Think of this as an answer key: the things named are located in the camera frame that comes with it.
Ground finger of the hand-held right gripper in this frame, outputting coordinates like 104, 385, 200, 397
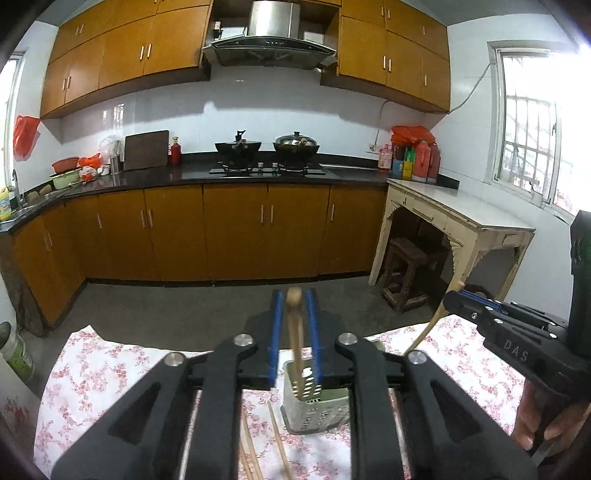
442, 292, 568, 334
459, 286, 561, 321

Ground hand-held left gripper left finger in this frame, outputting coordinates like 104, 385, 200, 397
50, 290, 284, 480

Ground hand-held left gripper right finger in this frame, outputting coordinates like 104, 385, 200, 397
305, 290, 540, 480

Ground wooden chopstick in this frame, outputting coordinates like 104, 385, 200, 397
285, 287, 306, 400
239, 408, 264, 480
269, 405, 296, 480
405, 272, 465, 357

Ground green perforated utensil holder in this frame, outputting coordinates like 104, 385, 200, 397
279, 340, 385, 437

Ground person's right hand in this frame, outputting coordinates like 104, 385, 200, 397
510, 381, 591, 455

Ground dark wooden stool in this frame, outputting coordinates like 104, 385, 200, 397
381, 236, 455, 315

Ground cream carved wooden table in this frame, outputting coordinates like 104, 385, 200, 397
368, 178, 536, 301

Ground wooden lower kitchen cabinets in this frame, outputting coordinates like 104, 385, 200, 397
11, 182, 389, 326

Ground red oil jugs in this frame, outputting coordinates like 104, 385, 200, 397
412, 141, 441, 183

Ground colourful condiment bottles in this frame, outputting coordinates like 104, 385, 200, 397
392, 143, 416, 181

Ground black gas stove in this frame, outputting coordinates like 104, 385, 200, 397
209, 161, 326, 176

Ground large barred window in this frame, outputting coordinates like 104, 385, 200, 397
488, 41, 591, 222

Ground red bag over bottles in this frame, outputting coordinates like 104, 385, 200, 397
391, 126, 437, 146

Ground floral white tablecloth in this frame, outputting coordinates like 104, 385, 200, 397
34, 314, 541, 480

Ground black kitchen countertop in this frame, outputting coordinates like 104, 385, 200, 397
0, 152, 461, 234

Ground black wok with lid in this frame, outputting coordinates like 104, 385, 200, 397
272, 131, 320, 168

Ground dark wooden cutting board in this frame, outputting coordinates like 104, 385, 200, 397
122, 130, 170, 171

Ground green white plastic bucket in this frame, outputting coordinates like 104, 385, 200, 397
0, 323, 37, 384

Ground wooden upper corner cabinets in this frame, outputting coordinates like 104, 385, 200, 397
320, 0, 452, 114

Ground green plastic basin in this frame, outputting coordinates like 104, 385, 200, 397
50, 170, 84, 190

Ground steel range hood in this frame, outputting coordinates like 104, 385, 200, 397
202, 0, 338, 71

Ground red hanging plastic bag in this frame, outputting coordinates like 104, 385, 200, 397
13, 115, 41, 161

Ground small side window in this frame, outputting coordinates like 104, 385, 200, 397
0, 53, 26, 176

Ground black wok with handle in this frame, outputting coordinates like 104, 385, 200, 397
215, 130, 262, 168

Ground white wall cable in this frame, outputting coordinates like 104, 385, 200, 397
376, 60, 492, 148

